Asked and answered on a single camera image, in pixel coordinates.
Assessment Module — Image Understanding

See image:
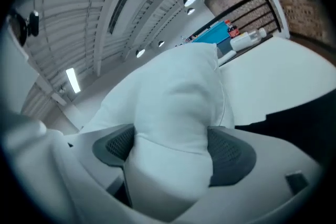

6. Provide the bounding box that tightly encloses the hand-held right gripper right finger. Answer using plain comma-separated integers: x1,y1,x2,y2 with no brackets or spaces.
167,125,323,224

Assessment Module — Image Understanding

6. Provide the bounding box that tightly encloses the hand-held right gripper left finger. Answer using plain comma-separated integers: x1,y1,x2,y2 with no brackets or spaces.
47,124,148,224

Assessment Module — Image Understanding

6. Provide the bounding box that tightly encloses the white cushion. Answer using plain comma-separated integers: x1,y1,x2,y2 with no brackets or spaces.
78,42,236,209

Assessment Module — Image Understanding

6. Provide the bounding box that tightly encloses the long ceiling light panel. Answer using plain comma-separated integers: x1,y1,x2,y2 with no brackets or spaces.
65,68,81,94

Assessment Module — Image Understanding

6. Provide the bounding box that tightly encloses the white mattress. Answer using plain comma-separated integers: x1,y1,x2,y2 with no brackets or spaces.
217,36,336,126

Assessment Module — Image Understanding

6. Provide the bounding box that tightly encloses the white plastic bottle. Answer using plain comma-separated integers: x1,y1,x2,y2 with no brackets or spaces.
230,33,254,51

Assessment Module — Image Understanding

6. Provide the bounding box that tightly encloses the blue storage box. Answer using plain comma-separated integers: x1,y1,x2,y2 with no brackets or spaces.
193,20,232,47

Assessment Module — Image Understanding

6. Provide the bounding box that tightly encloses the clear plastic bottle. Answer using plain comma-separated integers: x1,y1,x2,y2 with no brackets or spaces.
247,28,267,41

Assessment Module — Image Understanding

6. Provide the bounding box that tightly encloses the dark red-label bottle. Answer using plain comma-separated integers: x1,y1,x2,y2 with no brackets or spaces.
225,20,240,37

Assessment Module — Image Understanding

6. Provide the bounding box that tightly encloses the ceiling air vent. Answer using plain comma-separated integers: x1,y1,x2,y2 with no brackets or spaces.
108,0,148,35

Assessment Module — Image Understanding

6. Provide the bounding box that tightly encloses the black metal railing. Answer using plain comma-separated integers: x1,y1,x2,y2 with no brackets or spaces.
209,0,282,35

